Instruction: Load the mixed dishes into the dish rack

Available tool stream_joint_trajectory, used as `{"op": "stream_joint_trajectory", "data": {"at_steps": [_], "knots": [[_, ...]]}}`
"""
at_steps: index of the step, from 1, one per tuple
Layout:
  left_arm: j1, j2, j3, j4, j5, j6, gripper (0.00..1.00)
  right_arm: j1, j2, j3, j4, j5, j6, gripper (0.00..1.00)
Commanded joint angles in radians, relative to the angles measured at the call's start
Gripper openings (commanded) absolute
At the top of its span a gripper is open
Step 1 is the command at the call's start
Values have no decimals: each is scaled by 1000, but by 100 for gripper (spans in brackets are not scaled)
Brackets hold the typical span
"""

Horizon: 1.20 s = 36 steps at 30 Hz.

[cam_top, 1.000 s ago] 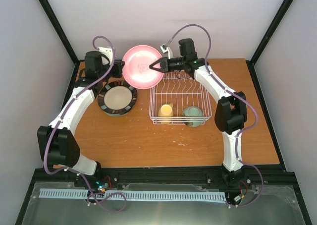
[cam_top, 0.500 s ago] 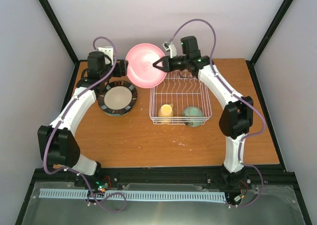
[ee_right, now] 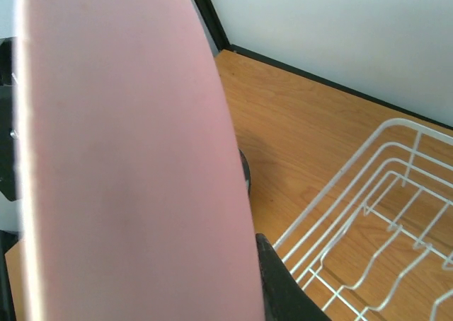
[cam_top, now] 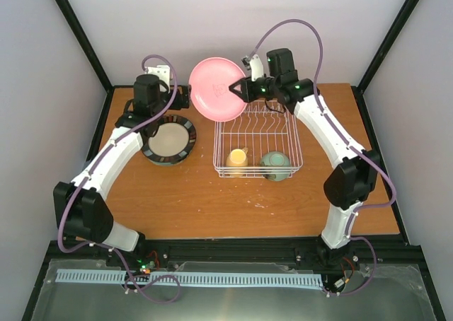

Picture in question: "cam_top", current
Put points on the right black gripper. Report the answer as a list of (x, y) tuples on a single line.
[(248, 93)]

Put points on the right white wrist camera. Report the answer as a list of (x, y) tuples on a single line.
[(255, 66)]

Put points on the black aluminium frame rail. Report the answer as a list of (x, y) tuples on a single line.
[(297, 253)]

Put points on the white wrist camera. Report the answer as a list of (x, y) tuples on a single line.
[(163, 72), (255, 66)]

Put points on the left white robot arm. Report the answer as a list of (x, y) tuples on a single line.
[(144, 127)]

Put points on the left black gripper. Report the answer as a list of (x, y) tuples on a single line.
[(182, 98)]

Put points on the teal ceramic bowl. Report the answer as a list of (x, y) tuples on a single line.
[(275, 164)]

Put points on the dark striped plate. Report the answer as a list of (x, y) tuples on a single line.
[(175, 137)]

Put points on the pink plate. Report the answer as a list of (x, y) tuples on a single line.
[(209, 81)]

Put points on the yellow mug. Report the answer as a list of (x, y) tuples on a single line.
[(236, 162)]

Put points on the white wire dish rack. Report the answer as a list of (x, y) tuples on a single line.
[(264, 126)]

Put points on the teal bottom bowl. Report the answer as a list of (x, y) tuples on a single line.
[(167, 161)]

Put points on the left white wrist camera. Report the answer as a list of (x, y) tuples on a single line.
[(163, 72)]

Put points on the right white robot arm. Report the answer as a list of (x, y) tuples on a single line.
[(354, 172)]

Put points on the light blue cable duct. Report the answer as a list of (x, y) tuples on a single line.
[(194, 279)]

